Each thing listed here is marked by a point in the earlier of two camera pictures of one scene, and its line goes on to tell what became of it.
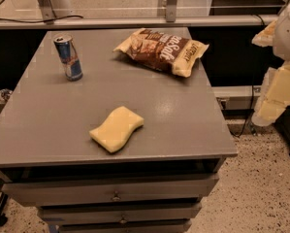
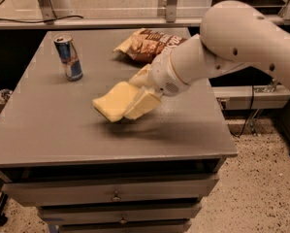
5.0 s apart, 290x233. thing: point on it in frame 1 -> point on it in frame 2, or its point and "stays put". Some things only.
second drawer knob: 122,219 stays put
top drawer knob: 115,196 stays put
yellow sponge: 115,130 -> 116,102
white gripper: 288,33 -> 163,74
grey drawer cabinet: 156,179 stays put
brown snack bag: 161,51 stays put
